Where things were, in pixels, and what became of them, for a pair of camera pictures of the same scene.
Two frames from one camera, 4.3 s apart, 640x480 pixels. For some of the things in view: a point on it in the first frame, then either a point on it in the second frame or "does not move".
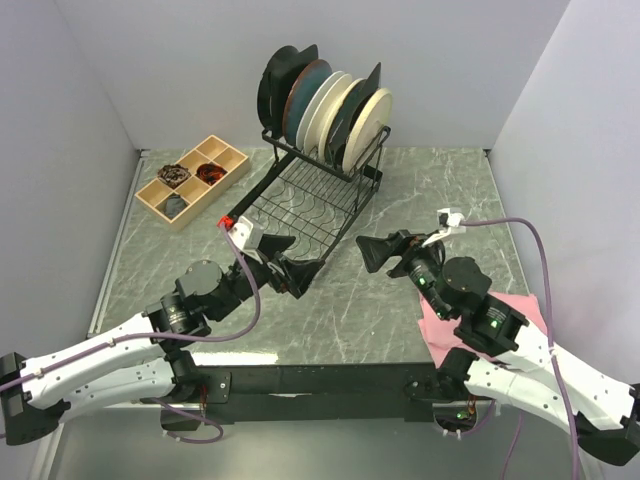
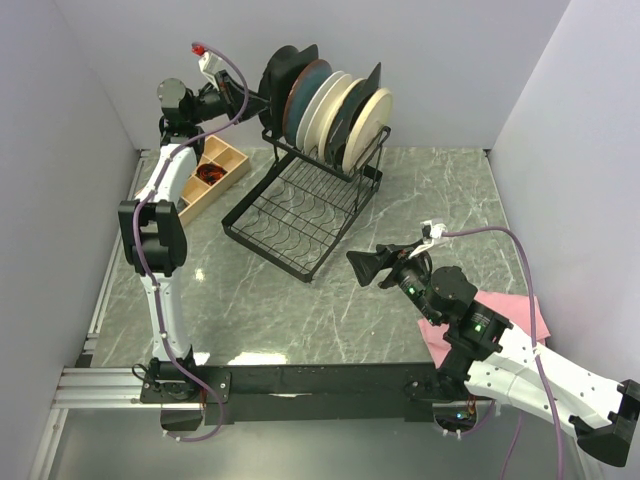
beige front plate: (368, 131) does not move
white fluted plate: (309, 105) does not move
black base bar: (310, 393) does not move
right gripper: (376, 250) to (366, 265)
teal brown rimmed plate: (302, 86) does not move
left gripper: (296, 277) to (229, 90)
